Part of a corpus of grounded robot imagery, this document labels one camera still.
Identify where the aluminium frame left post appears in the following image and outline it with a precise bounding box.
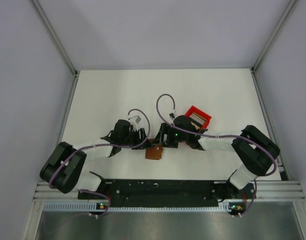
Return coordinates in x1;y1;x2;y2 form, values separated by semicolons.
30;0;80;76

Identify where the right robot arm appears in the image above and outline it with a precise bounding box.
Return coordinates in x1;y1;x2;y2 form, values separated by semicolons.
152;115;281;198

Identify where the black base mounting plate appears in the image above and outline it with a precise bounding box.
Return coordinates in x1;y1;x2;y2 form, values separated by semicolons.
77;177;258;208

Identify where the white slotted cable duct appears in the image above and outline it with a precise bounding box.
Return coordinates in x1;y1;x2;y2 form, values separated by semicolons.
43;201;242;213

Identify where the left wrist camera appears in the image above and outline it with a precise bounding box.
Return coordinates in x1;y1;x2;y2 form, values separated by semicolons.
128;115;141;128

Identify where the stack of cards in bin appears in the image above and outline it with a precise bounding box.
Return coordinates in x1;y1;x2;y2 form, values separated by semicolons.
189;112;207;128

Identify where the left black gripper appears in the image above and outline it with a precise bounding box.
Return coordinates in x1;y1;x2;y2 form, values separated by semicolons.
121;127;153;150

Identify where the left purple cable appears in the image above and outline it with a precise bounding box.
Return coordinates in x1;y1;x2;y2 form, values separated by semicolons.
48;108;151;221

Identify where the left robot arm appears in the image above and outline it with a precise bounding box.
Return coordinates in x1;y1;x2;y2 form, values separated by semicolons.
39;115;150;198

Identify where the brown leather card holder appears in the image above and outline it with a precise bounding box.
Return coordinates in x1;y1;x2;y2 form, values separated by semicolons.
145;145;163;161

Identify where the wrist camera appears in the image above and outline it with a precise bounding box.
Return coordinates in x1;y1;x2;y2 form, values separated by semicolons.
128;115;141;128
169;109;177;119

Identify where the aluminium frame front rail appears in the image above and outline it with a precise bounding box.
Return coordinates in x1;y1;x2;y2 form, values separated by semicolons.
33;181;306;202

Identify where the purple cable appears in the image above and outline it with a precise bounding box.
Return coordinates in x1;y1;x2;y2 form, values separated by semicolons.
48;108;151;221
156;94;278;218

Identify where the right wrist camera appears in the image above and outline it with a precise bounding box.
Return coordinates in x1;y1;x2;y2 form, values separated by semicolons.
169;109;177;119

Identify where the red plastic card bin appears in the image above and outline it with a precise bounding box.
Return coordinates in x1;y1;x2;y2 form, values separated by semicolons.
185;105;212;129

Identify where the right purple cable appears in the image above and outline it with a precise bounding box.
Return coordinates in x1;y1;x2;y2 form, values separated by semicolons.
156;94;278;218

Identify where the aluminium frame right post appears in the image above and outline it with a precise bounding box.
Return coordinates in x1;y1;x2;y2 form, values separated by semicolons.
251;0;300;72

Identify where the aluminium frame post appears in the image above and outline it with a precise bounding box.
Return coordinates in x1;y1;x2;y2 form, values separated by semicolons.
251;0;300;72
30;0;80;76

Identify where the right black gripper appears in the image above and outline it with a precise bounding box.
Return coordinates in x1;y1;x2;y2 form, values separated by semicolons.
152;122;189;148

